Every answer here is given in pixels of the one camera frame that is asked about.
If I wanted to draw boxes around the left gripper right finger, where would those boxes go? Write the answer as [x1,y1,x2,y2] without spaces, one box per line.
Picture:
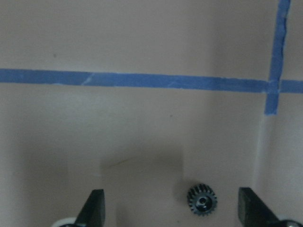
[238,187,280,227]

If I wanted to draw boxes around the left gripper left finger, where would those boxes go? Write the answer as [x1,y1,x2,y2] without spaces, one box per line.
[74,189,106,227]

